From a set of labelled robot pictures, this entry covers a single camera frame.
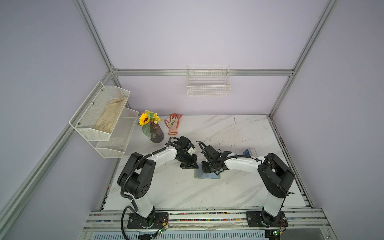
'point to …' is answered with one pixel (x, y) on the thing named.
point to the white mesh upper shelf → (96, 117)
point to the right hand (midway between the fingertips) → (201, 170)
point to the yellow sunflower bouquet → (146, 118)
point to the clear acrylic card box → (251, 152)
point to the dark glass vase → (157, 135)
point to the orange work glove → (173, 124)
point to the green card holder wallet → (199, 173)
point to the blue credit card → (247, 152)
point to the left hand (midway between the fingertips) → (197, 168)
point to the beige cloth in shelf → (108, 117)
